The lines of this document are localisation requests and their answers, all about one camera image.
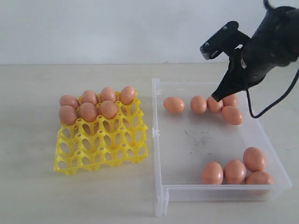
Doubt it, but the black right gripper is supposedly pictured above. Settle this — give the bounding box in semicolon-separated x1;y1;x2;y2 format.
211;48;259;102

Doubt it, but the brown egg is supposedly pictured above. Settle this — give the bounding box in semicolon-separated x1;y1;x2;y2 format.
81;90;99;105
222;94;238;107
245;171;275;196
224;159;246;184
206;96;223;113
163;97;185;113
100;100;118;119
201;161;224;185
190;95;207;114
59;95;80;109
120;86;136;105
79;102;98;122
243;147;266;173
100;87;116;102
221;106;243;125
58;105;79;126

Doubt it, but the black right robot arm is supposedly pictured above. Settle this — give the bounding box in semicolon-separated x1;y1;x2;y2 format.
210;7;299;101

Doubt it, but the clear plastic bin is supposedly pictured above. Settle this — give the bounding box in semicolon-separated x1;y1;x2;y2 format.
152;78;292;217

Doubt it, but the yellow plastic egg tray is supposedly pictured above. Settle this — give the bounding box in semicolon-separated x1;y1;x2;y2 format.
54;97;149;175

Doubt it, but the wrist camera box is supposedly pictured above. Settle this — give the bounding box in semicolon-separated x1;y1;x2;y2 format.
200;21;251;60

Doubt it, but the black camera cable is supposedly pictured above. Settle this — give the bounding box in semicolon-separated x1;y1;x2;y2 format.
245;0;299;119

